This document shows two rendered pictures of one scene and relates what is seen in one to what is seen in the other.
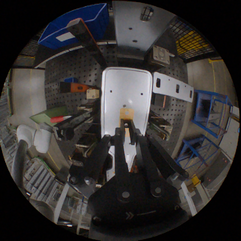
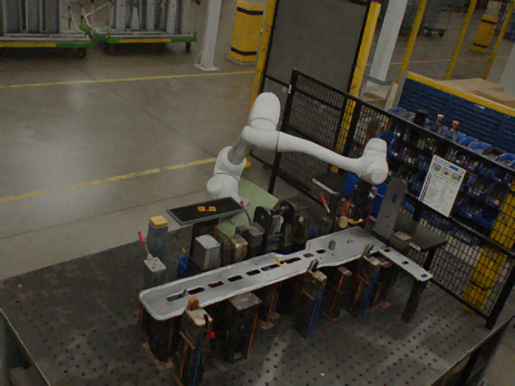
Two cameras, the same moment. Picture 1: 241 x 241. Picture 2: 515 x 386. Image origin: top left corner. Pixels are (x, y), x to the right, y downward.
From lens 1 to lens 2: 2.79 m
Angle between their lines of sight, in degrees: 79
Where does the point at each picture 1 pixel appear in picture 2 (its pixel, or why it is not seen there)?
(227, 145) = not seen: outside the picture
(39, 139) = (234, 188)
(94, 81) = not seen: hidden behind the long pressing
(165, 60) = (401, 237)
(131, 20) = (388, 200)
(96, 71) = not seen: hidden behind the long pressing
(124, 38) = (383, 212)
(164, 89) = (389, 255)
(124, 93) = (358, 239)
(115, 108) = (344, 238)
